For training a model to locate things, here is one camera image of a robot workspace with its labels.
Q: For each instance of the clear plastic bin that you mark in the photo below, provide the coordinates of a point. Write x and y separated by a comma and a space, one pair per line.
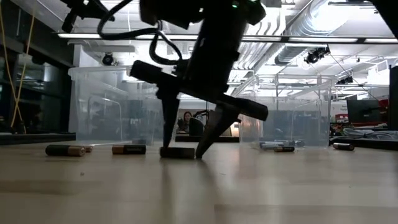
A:
102, 105
295, 109

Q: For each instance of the black office chair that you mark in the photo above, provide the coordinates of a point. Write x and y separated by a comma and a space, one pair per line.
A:
196, 127

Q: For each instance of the person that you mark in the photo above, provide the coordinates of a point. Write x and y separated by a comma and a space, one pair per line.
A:
186, 119

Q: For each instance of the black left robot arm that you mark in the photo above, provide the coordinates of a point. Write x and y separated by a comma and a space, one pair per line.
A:
174, 9

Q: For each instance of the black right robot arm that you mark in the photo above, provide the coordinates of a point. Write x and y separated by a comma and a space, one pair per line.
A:
387, 12

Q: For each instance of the black copper battery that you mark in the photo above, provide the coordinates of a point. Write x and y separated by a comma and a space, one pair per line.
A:
177, 152
63, 150
129, 149
343, 146
284, 149
88, 148

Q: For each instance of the black monitor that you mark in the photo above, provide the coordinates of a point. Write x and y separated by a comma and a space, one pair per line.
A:
363, 111

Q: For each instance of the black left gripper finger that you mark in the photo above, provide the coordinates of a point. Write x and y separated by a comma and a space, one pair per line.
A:
217, 124
169, 118

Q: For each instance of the black ceiling spotlight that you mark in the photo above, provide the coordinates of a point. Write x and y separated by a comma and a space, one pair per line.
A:
315, 55
108, 59

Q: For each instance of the silver battery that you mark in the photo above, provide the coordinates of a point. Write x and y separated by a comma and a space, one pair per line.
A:
299, 143
270, 144

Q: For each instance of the red box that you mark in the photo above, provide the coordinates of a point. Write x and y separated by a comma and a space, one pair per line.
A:
341, 118

